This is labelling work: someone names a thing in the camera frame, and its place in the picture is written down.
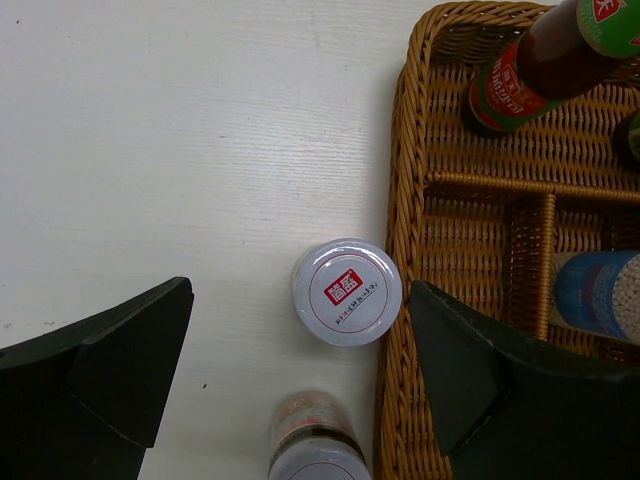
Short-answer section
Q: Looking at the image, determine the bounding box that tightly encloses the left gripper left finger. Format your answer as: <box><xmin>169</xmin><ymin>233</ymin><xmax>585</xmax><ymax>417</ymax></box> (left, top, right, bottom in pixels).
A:
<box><xmin>1</xmin><ymin>277</ymin><xmax>194</xmax><ymax>479</ymax></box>

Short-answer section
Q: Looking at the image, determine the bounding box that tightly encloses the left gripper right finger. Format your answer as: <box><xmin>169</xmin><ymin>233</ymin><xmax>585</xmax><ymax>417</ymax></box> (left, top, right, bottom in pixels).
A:
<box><xmin>409</xmin><ymin>281</ymin><xmax>639</xmax><ymax>479</ymax></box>

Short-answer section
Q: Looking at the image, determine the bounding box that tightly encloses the white silver-lid canister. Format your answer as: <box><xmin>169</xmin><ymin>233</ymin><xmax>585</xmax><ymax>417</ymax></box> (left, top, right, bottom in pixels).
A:
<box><xmin>549</xmin><ymin>250</ymin><xmax>639</xmax><ymax>345</ymax></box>

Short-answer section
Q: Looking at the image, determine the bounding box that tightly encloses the dark glass jar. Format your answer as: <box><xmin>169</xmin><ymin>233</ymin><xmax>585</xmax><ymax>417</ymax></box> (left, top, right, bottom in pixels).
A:
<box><xmin>292</xmin><ymin>238</ymin><xmax>403</xmax><ymax>347</ymax></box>
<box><xmin>268</xmin><ymin>390</ymin><xmax>371</xmax><ymax>480</ymax></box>

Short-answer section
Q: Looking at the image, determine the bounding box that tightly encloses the tall chili sauce bottle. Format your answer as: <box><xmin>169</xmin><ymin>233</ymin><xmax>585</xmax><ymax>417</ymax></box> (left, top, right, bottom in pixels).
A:
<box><xmin>461</xmin><ymin>1</ymin><xmax>639</xmax><ymax>137</ymax></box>
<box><xmin>612</xmin><ymin>110</ymin><xmax>640</xmax><ymax>173</ymax></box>

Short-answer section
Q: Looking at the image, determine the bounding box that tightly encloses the brown wicker divided basket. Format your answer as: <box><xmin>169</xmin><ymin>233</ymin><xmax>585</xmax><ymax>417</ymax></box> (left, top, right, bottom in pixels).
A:
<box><xmin>373</xmin><ymin>0</ymin><xmax>640</xmax><ymax>480</ymax></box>

